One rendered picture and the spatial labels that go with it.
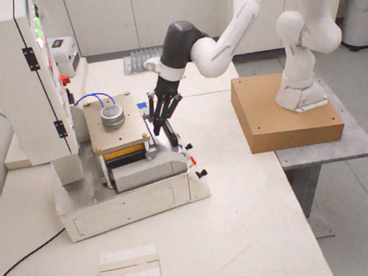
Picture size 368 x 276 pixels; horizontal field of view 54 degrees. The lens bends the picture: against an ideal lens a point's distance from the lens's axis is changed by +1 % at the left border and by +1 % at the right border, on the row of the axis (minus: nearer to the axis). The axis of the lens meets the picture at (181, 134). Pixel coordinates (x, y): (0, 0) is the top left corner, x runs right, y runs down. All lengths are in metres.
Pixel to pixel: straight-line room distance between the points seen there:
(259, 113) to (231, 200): 0.41
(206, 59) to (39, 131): 0.51
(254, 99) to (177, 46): 0.64
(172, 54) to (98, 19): 2.60
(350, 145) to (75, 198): 1.13
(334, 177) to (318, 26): 1.37
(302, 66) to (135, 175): 0.78
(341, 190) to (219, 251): 1.37
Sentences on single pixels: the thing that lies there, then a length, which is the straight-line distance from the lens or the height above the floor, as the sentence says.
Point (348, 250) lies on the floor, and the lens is 2.27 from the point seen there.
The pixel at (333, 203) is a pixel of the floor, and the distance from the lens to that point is 2.43.
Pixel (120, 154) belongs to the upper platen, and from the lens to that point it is 1.21.
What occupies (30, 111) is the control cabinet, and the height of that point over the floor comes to 1.33.
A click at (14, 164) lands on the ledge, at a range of 1.76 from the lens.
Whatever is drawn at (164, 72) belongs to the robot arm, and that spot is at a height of 1.25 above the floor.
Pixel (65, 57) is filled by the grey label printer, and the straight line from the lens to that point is 2.10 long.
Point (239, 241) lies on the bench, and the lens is 1.31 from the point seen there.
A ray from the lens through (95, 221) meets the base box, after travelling 1.33.
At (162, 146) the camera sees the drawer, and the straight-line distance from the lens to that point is 1.31.
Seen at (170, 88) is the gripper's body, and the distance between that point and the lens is 1.19.
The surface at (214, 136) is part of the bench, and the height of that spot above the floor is 0.75.
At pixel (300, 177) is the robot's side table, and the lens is 1.98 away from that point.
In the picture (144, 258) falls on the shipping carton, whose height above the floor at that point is 0.84.
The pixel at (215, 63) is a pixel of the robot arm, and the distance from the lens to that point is 1.09.
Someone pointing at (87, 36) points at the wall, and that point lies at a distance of 3.78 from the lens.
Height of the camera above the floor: 1.87
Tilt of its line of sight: 42 degrees down
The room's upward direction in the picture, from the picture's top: 7 degrees counter-clockwise
